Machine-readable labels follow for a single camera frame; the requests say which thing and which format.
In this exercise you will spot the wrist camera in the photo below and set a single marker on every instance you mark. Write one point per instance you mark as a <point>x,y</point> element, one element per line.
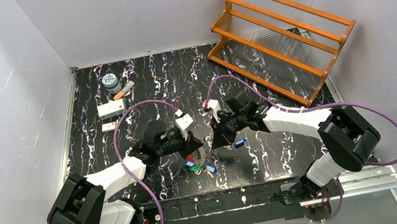
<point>212,106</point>
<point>183,121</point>

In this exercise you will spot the key with blue tag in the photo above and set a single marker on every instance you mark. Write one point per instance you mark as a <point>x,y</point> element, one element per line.
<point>238,144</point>

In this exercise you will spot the orange wooden shelf rack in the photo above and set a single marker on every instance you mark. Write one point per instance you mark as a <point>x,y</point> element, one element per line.
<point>284,45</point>

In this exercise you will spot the small white flat box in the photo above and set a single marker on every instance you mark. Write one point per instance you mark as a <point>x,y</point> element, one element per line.
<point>109,127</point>

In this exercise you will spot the orange and white tube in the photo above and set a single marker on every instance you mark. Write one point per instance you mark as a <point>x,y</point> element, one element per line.
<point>127,88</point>

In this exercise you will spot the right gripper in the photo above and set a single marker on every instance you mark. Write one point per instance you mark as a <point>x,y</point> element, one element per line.
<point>217,134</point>

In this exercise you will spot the keyring with coloured key tags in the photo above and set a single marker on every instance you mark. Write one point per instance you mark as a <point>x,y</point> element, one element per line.
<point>199,163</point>

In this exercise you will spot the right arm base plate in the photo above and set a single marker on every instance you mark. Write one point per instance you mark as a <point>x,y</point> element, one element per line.
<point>295,192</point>

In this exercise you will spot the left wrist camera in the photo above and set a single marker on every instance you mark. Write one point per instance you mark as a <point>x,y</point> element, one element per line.
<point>183,121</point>

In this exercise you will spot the round blue-white jar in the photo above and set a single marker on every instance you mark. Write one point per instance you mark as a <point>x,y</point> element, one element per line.
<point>111,83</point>

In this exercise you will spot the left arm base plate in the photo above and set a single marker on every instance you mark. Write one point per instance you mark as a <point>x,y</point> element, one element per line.
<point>147,215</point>

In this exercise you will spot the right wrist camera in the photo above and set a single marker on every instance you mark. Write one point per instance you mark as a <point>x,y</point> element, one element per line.
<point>212,106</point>

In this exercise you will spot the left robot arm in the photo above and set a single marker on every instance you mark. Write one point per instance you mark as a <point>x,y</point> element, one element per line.
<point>84,200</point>

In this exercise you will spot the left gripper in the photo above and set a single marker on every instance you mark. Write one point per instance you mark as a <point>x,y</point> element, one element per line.
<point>191,143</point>

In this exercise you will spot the white medicine box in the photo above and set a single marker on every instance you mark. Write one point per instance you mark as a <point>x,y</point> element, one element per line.
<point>111,109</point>

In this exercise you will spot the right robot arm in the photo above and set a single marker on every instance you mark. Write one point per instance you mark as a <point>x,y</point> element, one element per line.
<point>349,138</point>

